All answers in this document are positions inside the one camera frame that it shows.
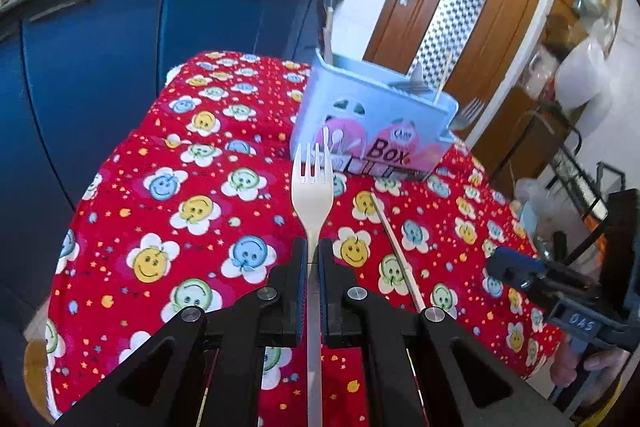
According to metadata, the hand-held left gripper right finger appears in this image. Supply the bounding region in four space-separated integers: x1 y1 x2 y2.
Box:
318 238 576 427

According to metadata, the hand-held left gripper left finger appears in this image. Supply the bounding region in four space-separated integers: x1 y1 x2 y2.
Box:
52 237 308 427

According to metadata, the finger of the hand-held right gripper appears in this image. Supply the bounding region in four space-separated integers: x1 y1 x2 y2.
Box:
487 246 601 304
551 232 570 264

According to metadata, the wooden chopstick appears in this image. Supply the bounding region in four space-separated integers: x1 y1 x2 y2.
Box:
371 193 427 313
434 52 453 104

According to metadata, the white plastic fork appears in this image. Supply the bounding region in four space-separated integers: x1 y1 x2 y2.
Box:
290 142 335 427

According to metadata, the metal fork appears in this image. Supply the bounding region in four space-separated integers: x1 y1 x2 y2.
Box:
452 98 486 132

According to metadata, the light blue utensil box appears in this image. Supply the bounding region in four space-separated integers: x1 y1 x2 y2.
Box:
290 48 460 182

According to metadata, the person's right hand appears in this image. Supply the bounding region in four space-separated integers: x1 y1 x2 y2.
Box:
550 334 633 390

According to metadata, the pale plastic bag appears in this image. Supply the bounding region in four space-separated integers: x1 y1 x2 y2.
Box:
515 177 556 248

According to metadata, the black metal chair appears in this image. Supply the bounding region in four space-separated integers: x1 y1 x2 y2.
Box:
510 102 626 228

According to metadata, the red smiley flower tablecloth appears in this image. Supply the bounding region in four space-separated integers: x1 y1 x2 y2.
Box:
44 51 563 427

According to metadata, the white plastic bag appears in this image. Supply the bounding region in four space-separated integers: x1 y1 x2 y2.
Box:
556 38 613 110

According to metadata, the wooden shelf unit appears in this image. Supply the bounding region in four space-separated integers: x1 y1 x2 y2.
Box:
487 0 626 198

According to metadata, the blue kitchen cabinet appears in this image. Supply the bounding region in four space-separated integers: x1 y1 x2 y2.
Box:
0 0 346 308

